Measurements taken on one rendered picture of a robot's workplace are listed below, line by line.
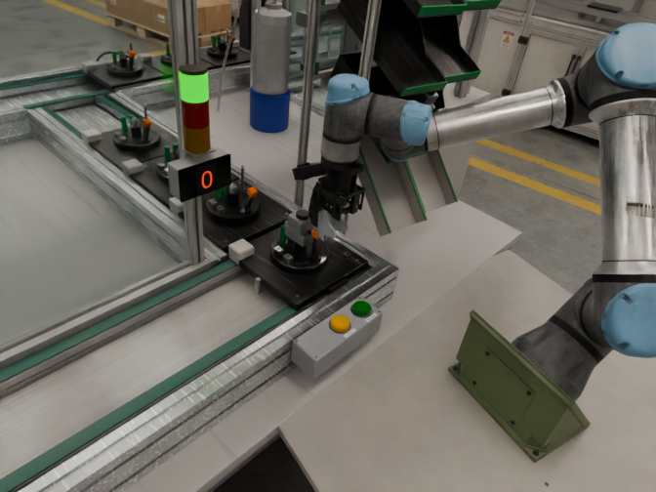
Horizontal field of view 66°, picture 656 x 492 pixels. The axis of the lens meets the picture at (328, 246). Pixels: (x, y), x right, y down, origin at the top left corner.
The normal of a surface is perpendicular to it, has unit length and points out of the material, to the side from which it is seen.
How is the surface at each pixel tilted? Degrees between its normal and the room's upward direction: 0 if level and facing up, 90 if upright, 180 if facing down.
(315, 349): 0
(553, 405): 90
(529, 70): 90
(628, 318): 58
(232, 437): 0
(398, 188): 45
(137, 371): 0
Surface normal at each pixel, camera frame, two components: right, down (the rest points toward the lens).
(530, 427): -0.85, 0.24
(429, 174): 0.49, -0.18
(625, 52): -0.15, -0.20
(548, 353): -0.22, -0.57
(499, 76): -0.58, 0.43
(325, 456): 0.11, -0.79
